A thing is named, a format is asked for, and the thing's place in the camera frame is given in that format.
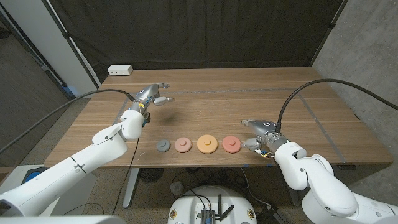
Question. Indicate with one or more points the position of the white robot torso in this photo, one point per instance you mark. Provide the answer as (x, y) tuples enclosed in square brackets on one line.
[(62, 220)]

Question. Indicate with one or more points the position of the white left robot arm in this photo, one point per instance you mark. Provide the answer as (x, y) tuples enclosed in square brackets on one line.
[(62, 177)]

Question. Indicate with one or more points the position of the radio module with antennas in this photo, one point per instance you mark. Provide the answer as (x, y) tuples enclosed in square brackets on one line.
[(207, 216)]

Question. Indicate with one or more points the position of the black backdrop curtain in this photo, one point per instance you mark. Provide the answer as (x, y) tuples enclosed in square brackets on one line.
[(199, 31)]

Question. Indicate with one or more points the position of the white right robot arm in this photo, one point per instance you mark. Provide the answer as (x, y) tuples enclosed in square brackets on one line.
[(326, 193)]

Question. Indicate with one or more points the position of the black power adapter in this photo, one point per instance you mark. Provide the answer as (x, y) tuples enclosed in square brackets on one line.
[(270, 215)]

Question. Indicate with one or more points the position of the grey round floor object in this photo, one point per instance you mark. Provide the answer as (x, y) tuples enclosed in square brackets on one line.
[(177, 188)]

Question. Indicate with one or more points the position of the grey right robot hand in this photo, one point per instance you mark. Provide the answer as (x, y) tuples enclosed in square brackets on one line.
[(265, 130)]

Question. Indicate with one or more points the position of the blue foot pedal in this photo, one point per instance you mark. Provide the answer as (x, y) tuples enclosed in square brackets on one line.
[(31, 175)]

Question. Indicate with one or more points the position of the round black fan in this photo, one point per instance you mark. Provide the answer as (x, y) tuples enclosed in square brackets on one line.
[(150, 175)]

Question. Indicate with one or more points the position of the black backdrop stand pole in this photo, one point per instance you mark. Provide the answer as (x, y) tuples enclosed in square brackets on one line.
[(66, 35), (332, 25)]

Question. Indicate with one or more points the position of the white power strip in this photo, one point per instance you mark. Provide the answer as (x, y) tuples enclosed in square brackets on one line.
[(120, 70)]

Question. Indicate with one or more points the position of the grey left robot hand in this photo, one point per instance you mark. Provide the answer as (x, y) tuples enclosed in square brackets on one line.
[(146, 93)]

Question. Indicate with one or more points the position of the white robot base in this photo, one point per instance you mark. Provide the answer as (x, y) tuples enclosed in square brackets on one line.
[(186, 208)]

